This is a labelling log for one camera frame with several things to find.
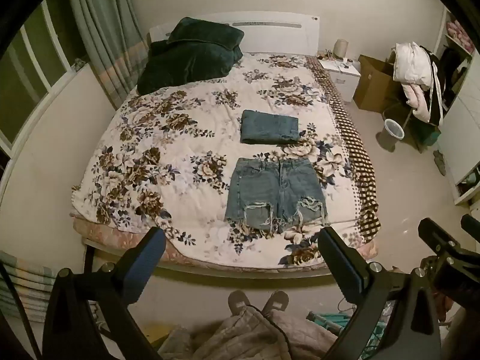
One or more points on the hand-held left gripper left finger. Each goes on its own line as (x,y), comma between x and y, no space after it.
(144,266)

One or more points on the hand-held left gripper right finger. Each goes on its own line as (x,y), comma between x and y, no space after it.
(339,266)

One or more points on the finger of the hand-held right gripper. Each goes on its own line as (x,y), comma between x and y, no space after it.
(438,237)
(471,223)

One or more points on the ripped denim shorts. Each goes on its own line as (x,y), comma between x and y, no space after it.
(275,191)

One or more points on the folded denim pants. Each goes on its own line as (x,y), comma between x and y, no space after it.
(268,126)

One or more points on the pink mattress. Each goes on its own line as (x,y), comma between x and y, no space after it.
(123,238)

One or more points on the teal plastic rack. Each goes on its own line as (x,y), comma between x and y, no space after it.
(330,320)

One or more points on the grey slippers pair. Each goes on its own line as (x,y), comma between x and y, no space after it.
(439,162)

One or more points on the person's grey slipper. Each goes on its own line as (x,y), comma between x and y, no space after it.
(238,302)
(276,300)

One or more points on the white wardrobe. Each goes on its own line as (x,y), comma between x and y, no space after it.
(463,131)

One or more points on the grey trash bin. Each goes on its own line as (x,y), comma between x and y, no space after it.
(392,133)

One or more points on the brown checkered blanket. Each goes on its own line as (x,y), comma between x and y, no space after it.
(354,150)

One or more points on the stack of folded blankets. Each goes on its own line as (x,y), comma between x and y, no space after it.
(26,288)

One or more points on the bed with floral quilt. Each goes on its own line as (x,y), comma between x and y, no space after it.
(176,150)

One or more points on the pink garment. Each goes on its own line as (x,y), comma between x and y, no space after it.
(418,99)

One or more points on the black garment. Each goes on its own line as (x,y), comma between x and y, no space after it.
(437,82)

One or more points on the brown cardboard box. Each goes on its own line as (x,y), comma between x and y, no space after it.
(373,82)

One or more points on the white padded jacket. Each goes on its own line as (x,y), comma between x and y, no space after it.
(410,62)

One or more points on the white nightstand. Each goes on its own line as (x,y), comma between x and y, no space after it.
(343,77)

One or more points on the beige table lamp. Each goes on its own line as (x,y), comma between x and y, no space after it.
(340,48)

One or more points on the dark green pillows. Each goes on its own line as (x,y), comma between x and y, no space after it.
(191,58)

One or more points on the window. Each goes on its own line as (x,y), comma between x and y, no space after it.
(30,75)

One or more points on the green striped curtain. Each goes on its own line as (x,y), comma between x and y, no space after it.
(108,33)

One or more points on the white bed headboard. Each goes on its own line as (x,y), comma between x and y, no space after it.
(277,32)

